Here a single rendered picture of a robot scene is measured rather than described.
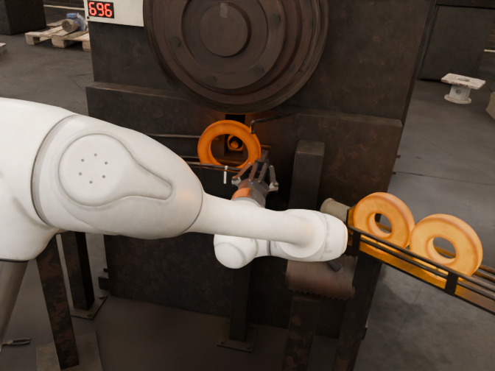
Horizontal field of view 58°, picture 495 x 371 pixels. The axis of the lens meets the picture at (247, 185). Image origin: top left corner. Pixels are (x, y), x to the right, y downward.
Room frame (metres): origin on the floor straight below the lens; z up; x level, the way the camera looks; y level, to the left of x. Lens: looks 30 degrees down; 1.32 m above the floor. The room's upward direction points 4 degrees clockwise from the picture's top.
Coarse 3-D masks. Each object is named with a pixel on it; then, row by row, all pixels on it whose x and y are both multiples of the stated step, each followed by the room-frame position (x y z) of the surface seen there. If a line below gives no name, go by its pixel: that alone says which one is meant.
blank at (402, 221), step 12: (360, 204) 0.96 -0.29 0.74; (372, 204) 0.94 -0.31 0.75; (384, 204) 0.92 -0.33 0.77; (396, 204) 0.91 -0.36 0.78; (360, 216) 0.96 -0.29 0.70; (372, 216) 0.95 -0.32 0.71; (396, 216) 0.89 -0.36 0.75; (408, 216) 0.89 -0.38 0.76; (360, 228) 0.95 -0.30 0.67; (372, 228) 0.94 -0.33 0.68; (396, 228) 0.89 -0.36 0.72; (408, 228) 0.87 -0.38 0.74; (372, 240) 0.93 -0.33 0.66; (396, 240) 0.88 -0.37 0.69; (408, 240) 0.87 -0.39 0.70; (384, 252) 0.90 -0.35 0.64
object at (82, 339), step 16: (48, 256) 0.98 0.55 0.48; (48, 272) 0.97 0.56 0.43; (48, 288) 0.97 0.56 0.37; (64, 288) 0.99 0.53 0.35; (48, 304) 0.96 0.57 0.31; (64, 304) 0.98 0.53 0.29; (64, 320) 0.98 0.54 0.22; (64, 336) 0.98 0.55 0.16; (80, 336) 1.10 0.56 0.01; (48, 352) 1.03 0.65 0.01; (64, 352) 0.97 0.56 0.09; (80, 352) 1.04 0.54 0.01; (96, 352) 1.04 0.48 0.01; (48, 368) 0.97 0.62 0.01; (64, 368) 0.97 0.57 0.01; (80, 368) 0.97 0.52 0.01; (96, 368) 0.98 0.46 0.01
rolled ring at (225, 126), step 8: (224, 120) 1.20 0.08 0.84; (232, 120) 1.20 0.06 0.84; (208, 128) 1.18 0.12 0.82; (216, 128) 1.18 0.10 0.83; (224, 128) 1.17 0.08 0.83; (232, 128) 1.17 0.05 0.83; (240, 128) 1.17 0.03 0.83; (248, 128) 1.19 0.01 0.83; (208, 136) 1.18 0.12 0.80; (216, 136) 1.18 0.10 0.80; (240, 136) 1.17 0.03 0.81; (248, 136) 1.16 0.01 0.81; (200, 144) 1.18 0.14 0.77; (208, 144) 1.18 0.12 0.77; (248, 144) 1.16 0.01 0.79; (256, 144) 1.16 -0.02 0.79; (200, 152) 1.18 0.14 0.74; (208, 152) 1.19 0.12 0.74; (248, 152) 1.16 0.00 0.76; (256, 152) 1.16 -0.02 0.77; (200, 160) 1.18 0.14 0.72; (208, 160) 1.18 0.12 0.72; (216, 160) 1.21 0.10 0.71; (248, 160) 1.16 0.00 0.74
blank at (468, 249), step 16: (432, 224) 0.84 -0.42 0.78; (448, 224) 0.81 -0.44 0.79; (464, 224) 0.81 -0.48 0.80; (416, 240) 0.85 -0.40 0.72; (432, 240) 0.85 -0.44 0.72; (448, 240) 0.81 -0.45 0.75; (464, 240) 0.79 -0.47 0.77; (432, 256) 0.83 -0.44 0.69; (464, 256) 0.78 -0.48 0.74; (480, 256) 0.77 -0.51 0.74; (464, 272) 0.77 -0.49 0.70
